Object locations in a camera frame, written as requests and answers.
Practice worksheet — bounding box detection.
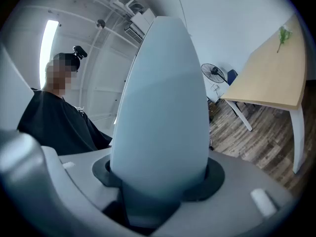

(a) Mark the black head-mounted camera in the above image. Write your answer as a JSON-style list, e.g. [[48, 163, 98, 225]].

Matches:
[[73, 45, 88, 60]]

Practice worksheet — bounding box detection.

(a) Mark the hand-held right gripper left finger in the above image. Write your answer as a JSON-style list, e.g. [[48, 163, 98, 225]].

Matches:
[[40, 146, 124, 213]]

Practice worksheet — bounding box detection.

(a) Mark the wooden table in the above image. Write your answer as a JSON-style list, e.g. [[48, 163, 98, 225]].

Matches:
[[219, 13, 308, 174]]

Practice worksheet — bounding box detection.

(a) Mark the white artificial flower sprig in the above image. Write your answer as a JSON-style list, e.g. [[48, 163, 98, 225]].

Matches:
[[276, 25, 293, 54]]

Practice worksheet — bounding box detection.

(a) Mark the long ceiling light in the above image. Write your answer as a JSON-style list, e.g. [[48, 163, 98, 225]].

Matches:
[[39, 20, 59, 88]]

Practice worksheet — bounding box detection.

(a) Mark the white air conditioner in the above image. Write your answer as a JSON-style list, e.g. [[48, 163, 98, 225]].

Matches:
[[123, 7, 156, 44]]

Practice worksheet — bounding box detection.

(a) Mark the person's head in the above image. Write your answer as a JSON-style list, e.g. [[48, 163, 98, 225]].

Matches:
[[45, 52, 81, 98]]

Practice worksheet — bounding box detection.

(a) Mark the person's black shirt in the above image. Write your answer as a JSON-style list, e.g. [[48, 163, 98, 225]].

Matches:
[[17, 87, 114, 157]]

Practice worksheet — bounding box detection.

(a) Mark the cardboard box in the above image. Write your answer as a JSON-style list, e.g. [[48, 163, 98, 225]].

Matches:
[[207, 100, 218, 123]]

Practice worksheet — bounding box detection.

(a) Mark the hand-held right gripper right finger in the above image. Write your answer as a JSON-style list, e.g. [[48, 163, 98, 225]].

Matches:
[[153, 151, 295, 237]]

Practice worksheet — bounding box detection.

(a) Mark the black standing fan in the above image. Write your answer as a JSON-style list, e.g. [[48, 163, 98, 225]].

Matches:
[[201, 63, 228, 84]]

